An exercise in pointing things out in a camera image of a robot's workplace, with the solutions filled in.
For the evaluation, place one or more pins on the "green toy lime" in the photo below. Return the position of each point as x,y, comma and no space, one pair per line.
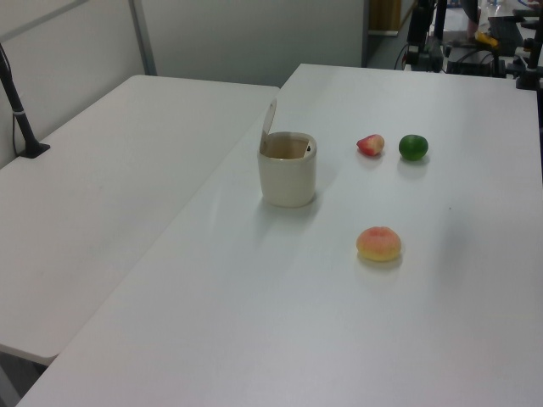
413,147

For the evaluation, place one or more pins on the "yellow object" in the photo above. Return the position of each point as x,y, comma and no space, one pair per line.
486,39

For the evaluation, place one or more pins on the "red toy strawberry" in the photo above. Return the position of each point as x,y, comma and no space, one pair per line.
371,145

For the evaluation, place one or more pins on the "cream garbage bin body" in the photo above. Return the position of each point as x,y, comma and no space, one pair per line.
288,182

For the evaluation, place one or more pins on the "pink yellow toy peach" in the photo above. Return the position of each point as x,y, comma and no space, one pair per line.
378,245

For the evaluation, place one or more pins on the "black clamp mount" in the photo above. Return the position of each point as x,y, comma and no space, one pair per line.
530,76

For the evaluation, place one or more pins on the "black equipment box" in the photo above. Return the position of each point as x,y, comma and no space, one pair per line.
471,61

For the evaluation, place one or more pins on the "black pole stand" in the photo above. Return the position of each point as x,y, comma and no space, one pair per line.
17,114

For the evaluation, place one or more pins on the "cream bin lid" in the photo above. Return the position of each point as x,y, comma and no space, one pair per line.
269,120

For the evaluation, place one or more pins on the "dark equipment rack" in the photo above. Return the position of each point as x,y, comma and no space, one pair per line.
418,25

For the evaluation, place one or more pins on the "wooden cabinet panel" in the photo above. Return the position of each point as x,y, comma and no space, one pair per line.
384,15

